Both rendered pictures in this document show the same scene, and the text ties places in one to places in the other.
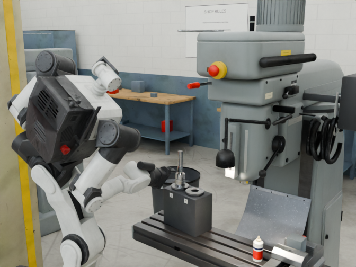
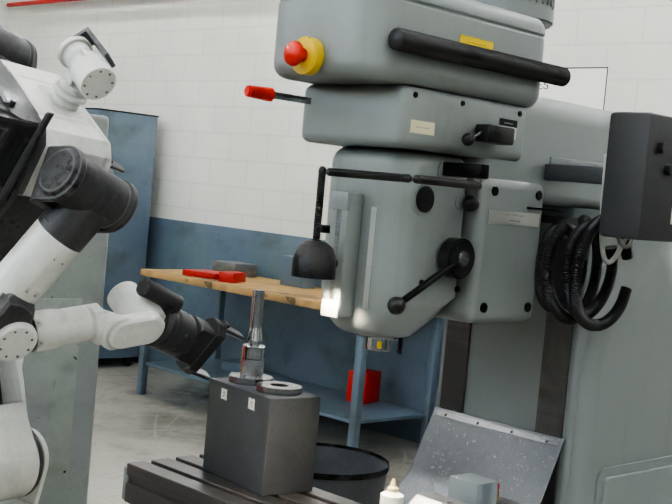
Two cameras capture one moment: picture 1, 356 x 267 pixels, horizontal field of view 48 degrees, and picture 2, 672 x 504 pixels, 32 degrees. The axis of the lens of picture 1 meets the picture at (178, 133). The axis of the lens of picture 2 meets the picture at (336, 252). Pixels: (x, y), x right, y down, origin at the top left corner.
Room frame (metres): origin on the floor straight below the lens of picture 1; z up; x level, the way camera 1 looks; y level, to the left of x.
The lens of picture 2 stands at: (-0.48, -0.44, 1.55)
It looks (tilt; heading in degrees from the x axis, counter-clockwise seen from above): 3 degrees down; 7
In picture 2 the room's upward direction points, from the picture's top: 5 degrees clockwise
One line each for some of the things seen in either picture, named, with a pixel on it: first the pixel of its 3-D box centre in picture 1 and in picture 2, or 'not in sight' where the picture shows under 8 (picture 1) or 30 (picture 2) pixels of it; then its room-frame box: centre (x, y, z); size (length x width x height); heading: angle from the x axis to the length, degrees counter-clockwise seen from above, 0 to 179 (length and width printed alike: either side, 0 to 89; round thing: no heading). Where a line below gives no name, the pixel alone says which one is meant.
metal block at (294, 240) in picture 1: (296, 244); (472, 496); (1.43, -0.47, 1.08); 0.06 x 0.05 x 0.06; 50
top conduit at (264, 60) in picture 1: (290, 59); (484, 59); (1.51, -0.42, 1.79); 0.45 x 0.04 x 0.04; 142
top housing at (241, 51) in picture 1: (252, 53); (411, 47); (1.59, -0.29, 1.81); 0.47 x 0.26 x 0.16; 142
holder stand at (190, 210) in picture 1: (187, 207); (260, 430); (1.81, -0.05, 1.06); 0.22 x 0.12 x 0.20; 44
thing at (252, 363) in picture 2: (180, 180); (252, 362); (1.85, -0.01, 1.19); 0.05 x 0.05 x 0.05
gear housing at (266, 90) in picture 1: (254, 86); (415, 123); (1.61, -0.31, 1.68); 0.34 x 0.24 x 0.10; 142
